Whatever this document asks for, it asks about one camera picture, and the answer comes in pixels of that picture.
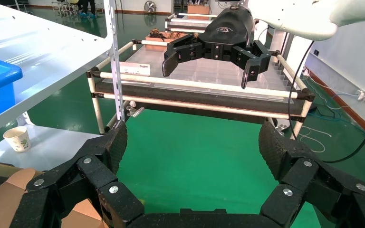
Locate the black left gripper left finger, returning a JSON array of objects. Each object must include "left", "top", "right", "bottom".
[{"left": 26, "top": 120, "right": 145, "bottom": 228}]

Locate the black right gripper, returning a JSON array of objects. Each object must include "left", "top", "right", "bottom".
[{"left": 162, "top": 5, "right": 272, "bottom": 90}]

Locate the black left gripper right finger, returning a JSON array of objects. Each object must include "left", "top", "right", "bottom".
[{"left": 259, "top": 121, "right": 365, "bottom": 228}]

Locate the wooden crate with parts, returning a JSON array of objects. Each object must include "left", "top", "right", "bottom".
[{"left": 144, "top": 28, "right": 186, "bottom": 52}]

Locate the white labelled box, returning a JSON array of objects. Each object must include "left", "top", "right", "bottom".
[{"left": 119, "top": 61, "right": 151, "bottom": 77}]

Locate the open brown cardboard box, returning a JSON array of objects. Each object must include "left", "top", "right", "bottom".
[{"left": 0, "top": 167, "right": 109, "bottom": 228}]

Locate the clear acrylic sheet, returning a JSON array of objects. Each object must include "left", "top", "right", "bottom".
[{"left": 102, "top": 47, "right": 295, "bottom": 105}]

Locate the brown background carton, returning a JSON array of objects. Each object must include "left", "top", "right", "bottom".
[{"left": 187, "top": 3, "right": 211, "bottom": 20}]

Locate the silver binder clip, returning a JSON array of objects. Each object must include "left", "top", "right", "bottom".
[{"left": 125, "top": 100, "right": 145, "bottom": 118}]

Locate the standing floor fan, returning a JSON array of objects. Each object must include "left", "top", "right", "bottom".
[{"left": 144, "top": 0, "right": 157, "bottom": 15}]

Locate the printed paper cup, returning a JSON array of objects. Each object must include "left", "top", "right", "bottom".
[{"left": 2, "top": 126, "right": 32, "bottom": 153}]

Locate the white metal shelf rack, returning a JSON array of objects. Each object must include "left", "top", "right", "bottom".
[{"left": 0, "top": 0, "right": 127, "bottom": 172}]

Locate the white pipe frame cart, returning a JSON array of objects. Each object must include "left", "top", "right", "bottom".
[{"left": 86, "top": 12, "right": 316, "bottom": 141}]

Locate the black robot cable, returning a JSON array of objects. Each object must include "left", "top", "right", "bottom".
[{"left": 287, "top": 40, "right": 365, "bottom": 164}]

